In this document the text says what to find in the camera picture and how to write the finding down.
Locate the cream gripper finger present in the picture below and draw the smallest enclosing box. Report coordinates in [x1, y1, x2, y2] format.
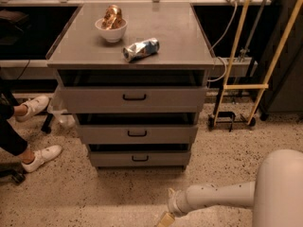
[155, 212, 175, 227]

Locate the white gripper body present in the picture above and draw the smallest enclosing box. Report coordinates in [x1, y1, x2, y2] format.
[168, 188, 188, 218]

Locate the grey bottom drawer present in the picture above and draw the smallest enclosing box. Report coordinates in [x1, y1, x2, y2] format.
[89, 151, 191, 167]

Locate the grey drawer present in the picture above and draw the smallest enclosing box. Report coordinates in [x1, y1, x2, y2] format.
[77, 125, 198, 145]
[89, 151, 191, 167]
[60, 87, 206, 114]

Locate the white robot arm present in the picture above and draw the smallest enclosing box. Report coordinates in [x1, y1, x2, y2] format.
[156, 149, 303, 227]

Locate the grey middle drawer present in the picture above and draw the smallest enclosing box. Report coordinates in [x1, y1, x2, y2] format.
[77, 125, 198, 145]

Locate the grey metal drawer cabinet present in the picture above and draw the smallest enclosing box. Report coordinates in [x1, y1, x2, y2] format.
[45, 2, 216, 172]

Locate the grey top drawer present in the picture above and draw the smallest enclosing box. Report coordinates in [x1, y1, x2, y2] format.
[60, 87, 206, 114]

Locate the white sneaker lower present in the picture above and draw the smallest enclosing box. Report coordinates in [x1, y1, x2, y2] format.
[22, 145, 62, 173]

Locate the white sneaker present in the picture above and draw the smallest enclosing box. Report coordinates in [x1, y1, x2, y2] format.
[22, 145, 62, 173]
[14, 96, 49, 122]

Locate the clear plastic bag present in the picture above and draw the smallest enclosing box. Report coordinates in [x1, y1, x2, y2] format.
[47, 87, 75, 128]

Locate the crushed silver blue can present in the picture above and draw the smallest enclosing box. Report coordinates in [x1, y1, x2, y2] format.
[122, 38, 160, 62]

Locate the black chair base caster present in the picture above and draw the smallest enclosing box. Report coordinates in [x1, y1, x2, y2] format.
[0, 169, 26, 184]

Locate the white sneaker upper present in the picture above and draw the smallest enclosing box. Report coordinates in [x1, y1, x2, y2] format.
[14, 96, 49, 122]

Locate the black trouser leg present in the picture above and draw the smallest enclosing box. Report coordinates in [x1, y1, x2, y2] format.
[0, 78, 28, 157]

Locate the white ceramic bowl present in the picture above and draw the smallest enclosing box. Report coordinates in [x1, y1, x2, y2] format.
[95, 19, 128, 43]

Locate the gold crumpled snack bag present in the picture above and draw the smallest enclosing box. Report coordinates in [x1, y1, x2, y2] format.
[101, 5, 122, 29]

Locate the dark bag on shelf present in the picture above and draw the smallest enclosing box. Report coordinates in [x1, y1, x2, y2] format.
[0, 9, 29, 45]

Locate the yellow hand truck frame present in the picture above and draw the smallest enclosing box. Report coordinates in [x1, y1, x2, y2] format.
[206, 0, 303, 132]

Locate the white cable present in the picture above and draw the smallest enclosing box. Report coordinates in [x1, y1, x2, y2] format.
[206, 2, 239, 83]

